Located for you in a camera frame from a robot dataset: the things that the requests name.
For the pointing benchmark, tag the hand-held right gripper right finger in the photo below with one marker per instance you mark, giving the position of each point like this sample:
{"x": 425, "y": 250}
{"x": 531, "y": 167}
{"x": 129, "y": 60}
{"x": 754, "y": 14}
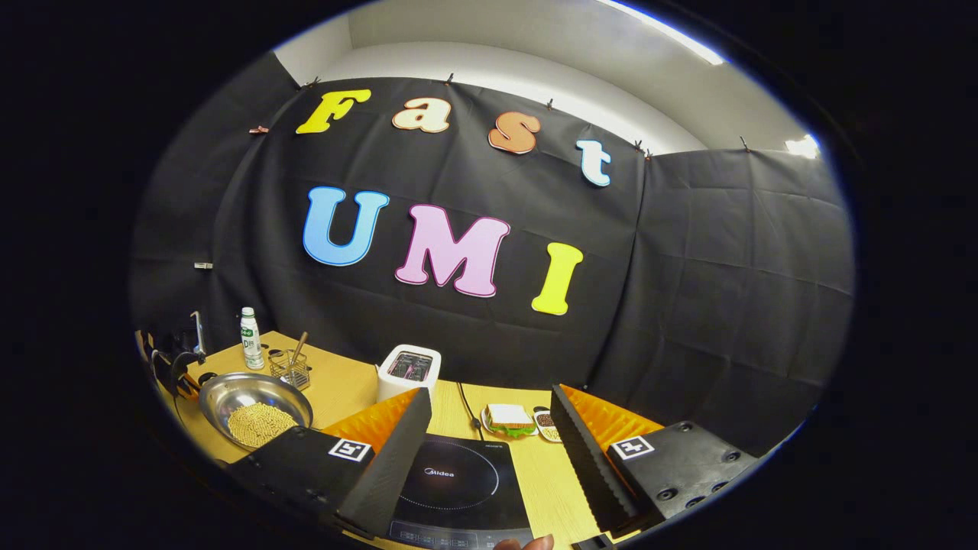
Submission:
{"x": 588, "y": 466}

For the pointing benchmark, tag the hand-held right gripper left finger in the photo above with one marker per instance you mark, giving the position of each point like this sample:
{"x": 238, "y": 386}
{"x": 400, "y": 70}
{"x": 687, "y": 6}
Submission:
{"x": 393, "y": 466}

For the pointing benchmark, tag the row of small dark clips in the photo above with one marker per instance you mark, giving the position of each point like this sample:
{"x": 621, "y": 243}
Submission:
{"x": 548, "y": 103}

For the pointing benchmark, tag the white plate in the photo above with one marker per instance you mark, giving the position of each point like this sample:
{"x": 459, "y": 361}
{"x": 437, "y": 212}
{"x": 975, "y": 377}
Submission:
{"x": 489, "y": 428}

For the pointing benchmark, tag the pile of soybeans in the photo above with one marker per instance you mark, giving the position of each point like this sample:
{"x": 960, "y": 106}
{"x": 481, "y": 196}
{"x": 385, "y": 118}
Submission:
{"x": 260, "y": 424}

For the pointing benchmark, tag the white toaster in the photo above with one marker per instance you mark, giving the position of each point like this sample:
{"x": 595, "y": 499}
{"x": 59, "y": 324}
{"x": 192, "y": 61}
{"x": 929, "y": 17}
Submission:
{"x": 397, "y": 382}

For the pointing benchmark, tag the wooden utensil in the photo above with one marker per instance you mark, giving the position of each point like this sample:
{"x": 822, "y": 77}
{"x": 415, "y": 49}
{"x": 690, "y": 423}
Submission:
{"x": 299, "y": 345}

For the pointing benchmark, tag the white divided dish of beans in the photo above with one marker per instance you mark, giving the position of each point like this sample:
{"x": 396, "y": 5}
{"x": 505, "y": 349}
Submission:
{"x": 545, "y": 422}

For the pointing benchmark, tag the white drink bottle green label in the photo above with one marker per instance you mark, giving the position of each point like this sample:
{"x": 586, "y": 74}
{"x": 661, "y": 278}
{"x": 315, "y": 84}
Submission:
{"x": 251, "y": 347}

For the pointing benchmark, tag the small ceiling light panel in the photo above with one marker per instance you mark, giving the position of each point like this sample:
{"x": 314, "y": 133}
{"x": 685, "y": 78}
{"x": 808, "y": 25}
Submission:
{"x": 802, "y": 147}

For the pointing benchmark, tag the black induction cooktop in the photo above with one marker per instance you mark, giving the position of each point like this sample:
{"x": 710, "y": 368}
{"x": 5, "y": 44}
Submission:
{"x": 458, "y": 504}

